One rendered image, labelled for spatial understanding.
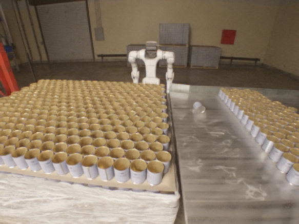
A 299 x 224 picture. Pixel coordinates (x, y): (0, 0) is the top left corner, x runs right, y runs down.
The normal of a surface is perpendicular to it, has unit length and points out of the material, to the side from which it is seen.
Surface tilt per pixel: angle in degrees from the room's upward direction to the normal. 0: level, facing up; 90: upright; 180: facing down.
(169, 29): 91
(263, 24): 90
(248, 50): 90
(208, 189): 0
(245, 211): 0
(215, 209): 0
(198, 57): 88
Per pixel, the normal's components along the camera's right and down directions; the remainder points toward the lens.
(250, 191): 0.00, -0.88
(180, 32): -0.11, 0.47
